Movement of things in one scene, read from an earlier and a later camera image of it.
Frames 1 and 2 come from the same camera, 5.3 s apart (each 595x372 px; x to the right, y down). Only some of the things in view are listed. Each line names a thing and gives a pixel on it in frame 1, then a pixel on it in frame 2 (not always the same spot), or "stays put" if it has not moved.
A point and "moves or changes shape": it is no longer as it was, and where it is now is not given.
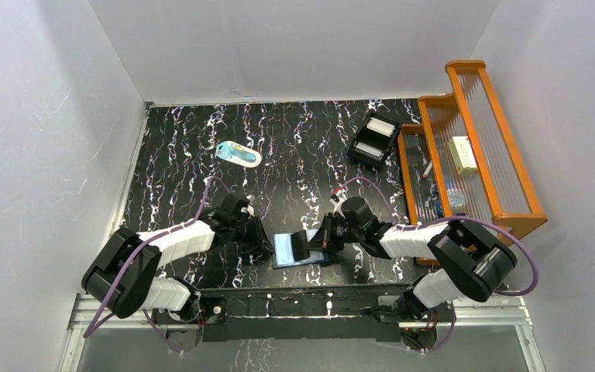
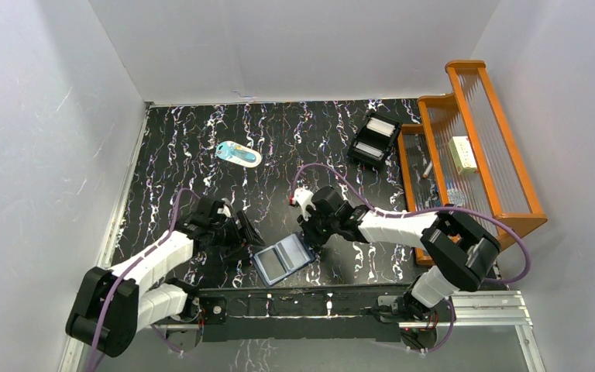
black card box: [373, 140] stays put
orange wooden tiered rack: [464, 163] stays put
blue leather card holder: [283, 253] moves or changes shape
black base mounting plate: [314, 313] stays put
